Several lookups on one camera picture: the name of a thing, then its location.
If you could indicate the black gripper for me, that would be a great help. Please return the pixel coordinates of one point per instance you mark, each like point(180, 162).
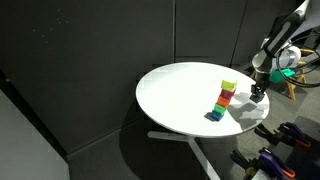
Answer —
point(261, 80)

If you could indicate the lime yellow block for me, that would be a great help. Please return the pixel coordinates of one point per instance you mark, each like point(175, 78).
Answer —
point(229, 85)

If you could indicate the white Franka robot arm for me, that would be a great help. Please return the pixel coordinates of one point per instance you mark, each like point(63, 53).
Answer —
point(276, 40)

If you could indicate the purple block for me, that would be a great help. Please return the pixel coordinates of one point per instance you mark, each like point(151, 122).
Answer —
point(227, 94)

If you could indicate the orange block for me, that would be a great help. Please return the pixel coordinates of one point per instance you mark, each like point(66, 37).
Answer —
point(223, 101)

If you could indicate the green block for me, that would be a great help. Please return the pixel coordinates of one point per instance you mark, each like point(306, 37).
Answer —
point(219, 109)

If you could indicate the blue block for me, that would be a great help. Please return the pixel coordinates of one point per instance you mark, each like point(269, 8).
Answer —
point(216, 115)

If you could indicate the purple spring clamp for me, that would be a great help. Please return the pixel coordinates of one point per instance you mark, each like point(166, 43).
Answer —
point(296, 135)
point(275, 163)

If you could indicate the white table base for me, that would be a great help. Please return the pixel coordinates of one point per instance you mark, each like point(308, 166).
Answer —
point(196, 150)

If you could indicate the perforated metal plate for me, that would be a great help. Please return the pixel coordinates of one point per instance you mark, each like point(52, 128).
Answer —
point(305, 163)

